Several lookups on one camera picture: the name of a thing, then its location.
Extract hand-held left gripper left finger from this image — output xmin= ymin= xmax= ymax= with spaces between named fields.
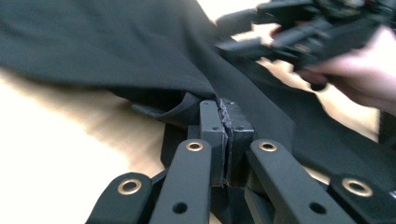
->
xmin=188 ymin=99 xmax=230 ymax=188

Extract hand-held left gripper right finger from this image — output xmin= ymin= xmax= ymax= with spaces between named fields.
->
xmin=221 ymin=98 xmax=256 ymax=188

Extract black pants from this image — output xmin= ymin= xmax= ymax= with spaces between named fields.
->
xmin=0 ymin=0 xmax=396 ymax=194

